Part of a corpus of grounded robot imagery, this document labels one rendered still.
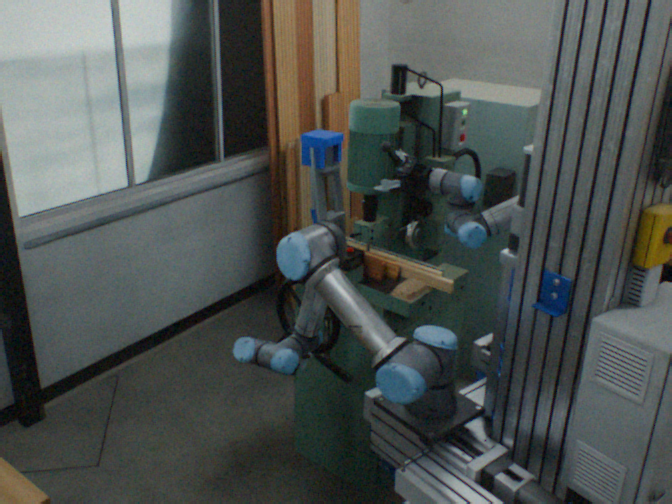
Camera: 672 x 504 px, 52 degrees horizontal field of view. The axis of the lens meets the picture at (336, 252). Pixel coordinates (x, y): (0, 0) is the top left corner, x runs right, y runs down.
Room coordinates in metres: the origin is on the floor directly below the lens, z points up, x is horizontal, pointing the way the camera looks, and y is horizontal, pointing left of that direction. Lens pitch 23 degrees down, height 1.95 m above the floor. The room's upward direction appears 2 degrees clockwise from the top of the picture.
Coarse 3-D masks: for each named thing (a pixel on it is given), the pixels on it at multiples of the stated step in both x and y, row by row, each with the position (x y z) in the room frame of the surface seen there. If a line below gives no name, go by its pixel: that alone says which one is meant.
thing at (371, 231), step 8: (376, 216) 2.43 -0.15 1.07; (384, 216) 2.43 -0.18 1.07; (360, 224) 2.34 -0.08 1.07; (368, 224) 2.34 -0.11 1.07; (376, 224) 2.35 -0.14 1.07; (384, 224) 2.39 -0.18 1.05; (360, 232) 2.33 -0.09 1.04; (368, 232) 2.31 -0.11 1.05; (376, 232) 2.35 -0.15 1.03; (384, 232) 2.39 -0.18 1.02; (360, 240) 2.33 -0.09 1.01; (368, 240) 2.32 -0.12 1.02
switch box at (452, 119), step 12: (444, 108) 2.51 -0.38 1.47; (456, 108) 2.48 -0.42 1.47; (468, 108) 2.54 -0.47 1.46; (444, 120) 2.51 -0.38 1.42; (456, 120) 2.48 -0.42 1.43; (468, 120) 2.55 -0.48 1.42; (444, 132) 2.50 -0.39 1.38; (456, 132) 2.48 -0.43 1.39; (444, 144) 2.50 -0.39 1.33; (456, 144) 2.49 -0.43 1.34
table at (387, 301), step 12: (384, 276) 2.26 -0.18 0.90; (360, 288) 2.18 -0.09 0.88; (372, 288) 2.15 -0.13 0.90; (384, 288) 2.16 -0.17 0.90; (432, 288) 2.17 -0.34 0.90; (372, 300) 2.15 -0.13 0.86; (384, 300) 2.12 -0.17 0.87; (396, 300) 2.09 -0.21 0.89; (408, 300) 2.07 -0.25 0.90; (420, 300) 2.10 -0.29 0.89; (432, 300) 2.16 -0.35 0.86; (396, 312) 2.09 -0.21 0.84; (408, 312) 2.05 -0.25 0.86
